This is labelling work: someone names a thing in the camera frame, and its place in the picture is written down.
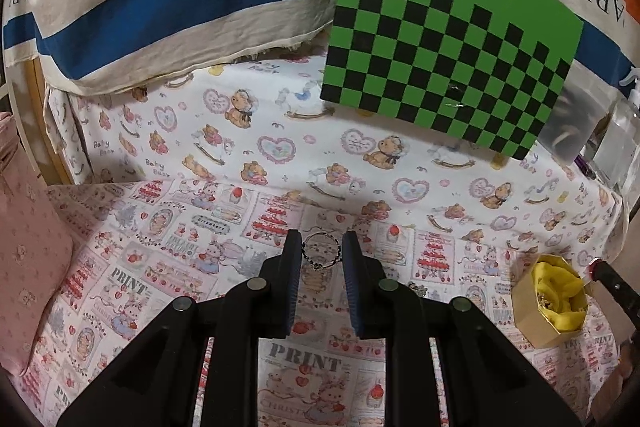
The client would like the pink festive print cloth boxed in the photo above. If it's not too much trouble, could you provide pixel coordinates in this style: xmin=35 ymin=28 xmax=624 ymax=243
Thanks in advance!
xmin=10 ymin=177 xmax=632 ymax=427

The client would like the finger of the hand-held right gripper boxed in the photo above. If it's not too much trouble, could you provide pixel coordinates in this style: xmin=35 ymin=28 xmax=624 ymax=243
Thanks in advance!
xmin=587 ymin=259 xmax=640 ymax=344

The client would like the octagonal cardboard box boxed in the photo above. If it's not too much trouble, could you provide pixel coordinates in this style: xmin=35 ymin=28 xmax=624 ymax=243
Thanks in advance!
xmin=510 ymin=254 xmax=590 ymax=349

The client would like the person's right hand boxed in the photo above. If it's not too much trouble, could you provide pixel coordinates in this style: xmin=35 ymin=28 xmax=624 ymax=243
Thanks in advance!
xmin=592 ymin=341 xmax=640 ymax=418

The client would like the teddy bear print cloth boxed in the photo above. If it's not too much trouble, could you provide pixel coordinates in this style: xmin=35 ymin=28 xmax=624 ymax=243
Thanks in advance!
xmin=45 ymin=52 xmax=626 ymax=258

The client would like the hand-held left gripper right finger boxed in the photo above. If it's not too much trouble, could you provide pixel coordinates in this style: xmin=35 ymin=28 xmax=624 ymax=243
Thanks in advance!
xmin=341 ymin=230 xmax=583 ymax=427

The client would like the pink bear print bag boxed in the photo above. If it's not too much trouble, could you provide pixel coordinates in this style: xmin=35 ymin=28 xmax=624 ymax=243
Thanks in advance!
xmin=0 ymin=111 xmax=76 ymax=378

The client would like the clear spray bottle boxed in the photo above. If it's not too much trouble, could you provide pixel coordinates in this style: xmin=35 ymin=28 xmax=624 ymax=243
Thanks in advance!
xmin=592 ymin=67 xmax=640 ymax=194

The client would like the green black checkered box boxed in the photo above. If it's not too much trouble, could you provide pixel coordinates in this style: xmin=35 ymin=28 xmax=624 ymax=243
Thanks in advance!
xmin=320 ymin=0 xmax=585 ymax=161

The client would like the yellow cloth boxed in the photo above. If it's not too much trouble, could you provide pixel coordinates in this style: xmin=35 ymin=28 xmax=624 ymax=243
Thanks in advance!
xmin=531 ymin=255 xmax=587 ymax=332

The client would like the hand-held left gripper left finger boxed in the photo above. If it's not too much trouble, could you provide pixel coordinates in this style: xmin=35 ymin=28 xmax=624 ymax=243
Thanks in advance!
xmin=57 ymin=229 xmax=303 ymax=427

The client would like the clear plastic container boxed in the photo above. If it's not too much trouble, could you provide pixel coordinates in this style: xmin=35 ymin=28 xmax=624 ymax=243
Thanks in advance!
xmin=537 ymin=67 xmax=617 ymax=168

